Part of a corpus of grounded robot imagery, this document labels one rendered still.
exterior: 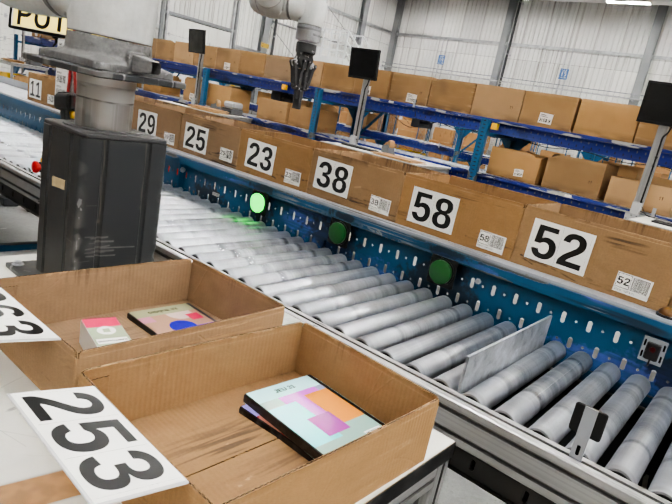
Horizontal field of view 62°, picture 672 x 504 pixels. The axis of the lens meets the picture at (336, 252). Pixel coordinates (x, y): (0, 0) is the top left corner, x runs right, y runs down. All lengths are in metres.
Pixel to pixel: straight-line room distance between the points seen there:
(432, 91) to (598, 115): 1.92
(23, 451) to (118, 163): 0.58
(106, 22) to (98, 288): 0.48
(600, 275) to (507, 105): 5.14
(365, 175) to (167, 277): 0.87
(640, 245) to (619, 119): 4.74
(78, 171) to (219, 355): 0.47
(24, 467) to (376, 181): 1.34
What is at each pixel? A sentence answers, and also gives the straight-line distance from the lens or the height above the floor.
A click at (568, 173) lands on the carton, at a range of 6.02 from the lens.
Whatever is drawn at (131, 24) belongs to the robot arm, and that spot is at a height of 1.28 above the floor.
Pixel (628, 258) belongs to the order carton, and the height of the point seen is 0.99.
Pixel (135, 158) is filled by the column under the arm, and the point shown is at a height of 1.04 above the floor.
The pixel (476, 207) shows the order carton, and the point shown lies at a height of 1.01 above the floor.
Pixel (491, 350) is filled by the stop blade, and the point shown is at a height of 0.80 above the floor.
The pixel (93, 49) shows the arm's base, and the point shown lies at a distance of 1.15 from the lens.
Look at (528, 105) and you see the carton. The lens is 6.49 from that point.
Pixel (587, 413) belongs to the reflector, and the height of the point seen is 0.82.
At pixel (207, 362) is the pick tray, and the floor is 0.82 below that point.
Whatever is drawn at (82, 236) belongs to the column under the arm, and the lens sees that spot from 1.17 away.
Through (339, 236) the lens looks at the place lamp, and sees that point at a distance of 1.81.
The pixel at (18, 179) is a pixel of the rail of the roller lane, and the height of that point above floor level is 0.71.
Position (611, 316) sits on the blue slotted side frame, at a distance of 1.48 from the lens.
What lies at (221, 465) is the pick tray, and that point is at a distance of 0.75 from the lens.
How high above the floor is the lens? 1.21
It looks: 15 degrees down
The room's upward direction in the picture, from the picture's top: 11 degrees clockwise
